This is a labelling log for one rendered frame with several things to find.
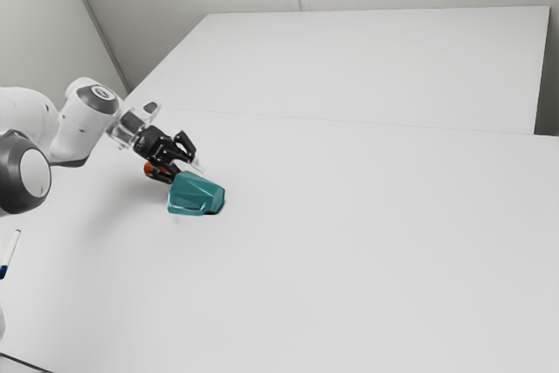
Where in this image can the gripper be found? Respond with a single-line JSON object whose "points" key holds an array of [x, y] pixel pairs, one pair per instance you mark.
{"points": [[153, 143]]}

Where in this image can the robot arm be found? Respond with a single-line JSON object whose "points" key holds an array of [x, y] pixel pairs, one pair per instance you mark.
{"points": [[26, 111]]}

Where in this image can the teal faceted mug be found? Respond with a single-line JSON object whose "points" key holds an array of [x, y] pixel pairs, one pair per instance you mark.
{"points": [[194, 194]]}

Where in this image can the small orange object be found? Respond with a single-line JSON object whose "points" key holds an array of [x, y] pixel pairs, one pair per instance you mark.
{"points": [[148, 168]]}

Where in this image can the white pen with blue band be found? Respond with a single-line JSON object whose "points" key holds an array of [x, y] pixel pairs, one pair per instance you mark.
{"points": [[10, 250]]}

